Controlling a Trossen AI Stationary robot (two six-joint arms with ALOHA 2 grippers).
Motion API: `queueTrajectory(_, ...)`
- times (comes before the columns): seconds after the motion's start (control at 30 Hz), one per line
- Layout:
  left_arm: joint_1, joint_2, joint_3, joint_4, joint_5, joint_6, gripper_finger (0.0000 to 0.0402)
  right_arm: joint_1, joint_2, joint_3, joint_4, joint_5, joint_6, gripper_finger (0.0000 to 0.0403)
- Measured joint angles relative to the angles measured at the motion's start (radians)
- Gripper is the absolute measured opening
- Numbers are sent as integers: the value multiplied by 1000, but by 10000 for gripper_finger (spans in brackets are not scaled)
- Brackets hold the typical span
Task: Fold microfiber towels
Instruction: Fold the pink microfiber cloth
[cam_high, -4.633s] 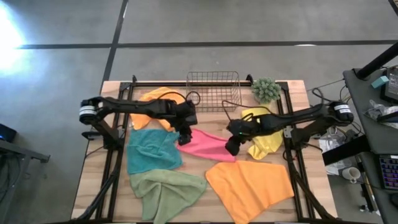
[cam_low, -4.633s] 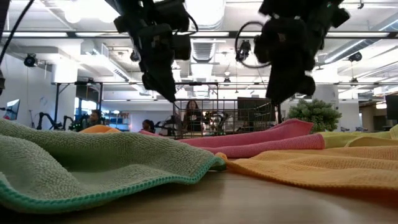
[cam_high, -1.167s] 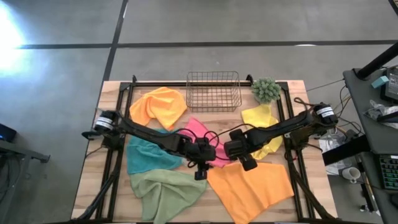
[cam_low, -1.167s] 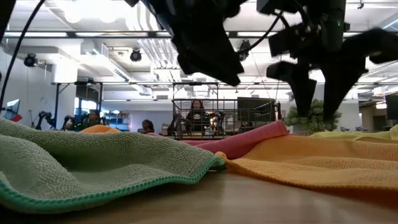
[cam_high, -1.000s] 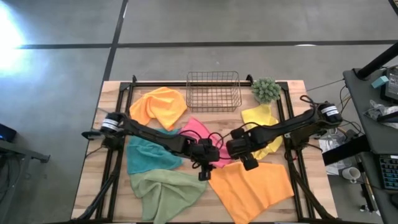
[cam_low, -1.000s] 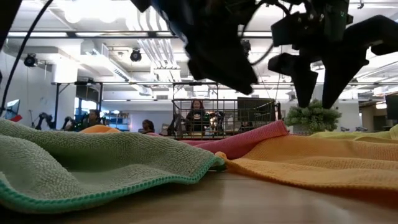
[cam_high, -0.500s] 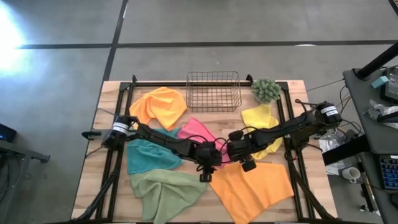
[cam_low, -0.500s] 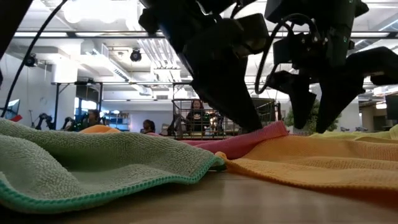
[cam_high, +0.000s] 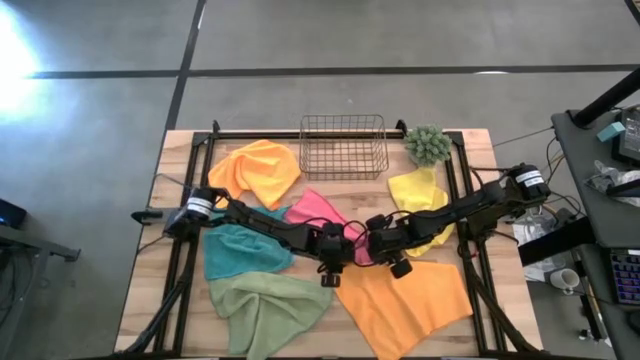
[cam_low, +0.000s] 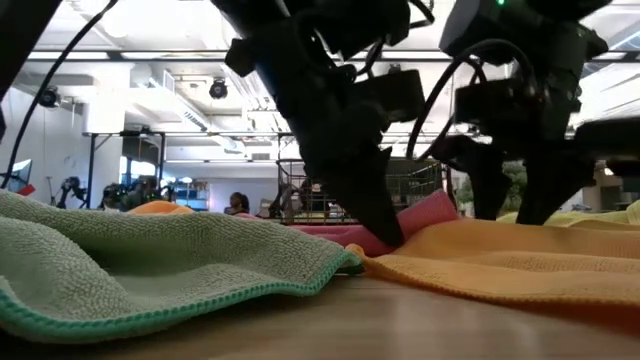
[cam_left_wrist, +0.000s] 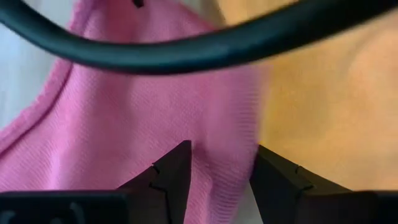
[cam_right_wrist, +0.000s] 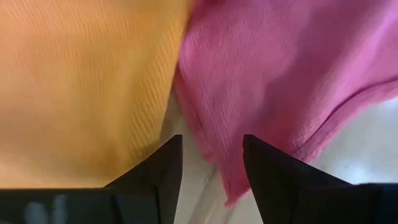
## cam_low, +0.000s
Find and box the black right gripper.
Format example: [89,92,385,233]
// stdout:
[432,59,597,225]

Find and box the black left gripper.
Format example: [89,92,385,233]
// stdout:
[252,27,406,249]

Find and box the pink microfiber towel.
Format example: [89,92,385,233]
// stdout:
[234,189,460,259]

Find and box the yellow microfiber towel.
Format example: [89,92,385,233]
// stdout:
[496,198,640,227]

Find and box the light green microfiber towel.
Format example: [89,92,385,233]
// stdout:
[0,189,364,345]

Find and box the person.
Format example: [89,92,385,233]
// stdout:
[223,191,251,217]

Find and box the blue lit shelf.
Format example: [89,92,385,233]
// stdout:
[165,177,211,211]

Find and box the black ceiling spotlight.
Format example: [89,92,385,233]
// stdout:
[208,77,230,100]
[38,86,62,110]

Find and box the black metal rack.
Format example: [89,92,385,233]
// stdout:
[82,130,167,210]

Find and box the lit computer monitor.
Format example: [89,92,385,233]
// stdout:
[0,158,35,197]

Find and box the metal wire basket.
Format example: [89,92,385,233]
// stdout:
[277,158,446,226]

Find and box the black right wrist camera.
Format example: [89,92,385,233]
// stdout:
[453,78,545,127]

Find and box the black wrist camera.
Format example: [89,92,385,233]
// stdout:
[356,68,427,125]
[453,78,545,127]

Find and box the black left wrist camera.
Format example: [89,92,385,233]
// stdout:
[356,68,427,125]

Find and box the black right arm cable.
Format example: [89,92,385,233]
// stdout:
[406,38,535,161]

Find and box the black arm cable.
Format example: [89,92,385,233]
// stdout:
[0,0,119,191]
[406,38,535,161]

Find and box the black overhead light rail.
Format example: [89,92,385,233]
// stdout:
[27,48,454,64]

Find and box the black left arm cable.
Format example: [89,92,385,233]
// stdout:
[0,0,119,191]

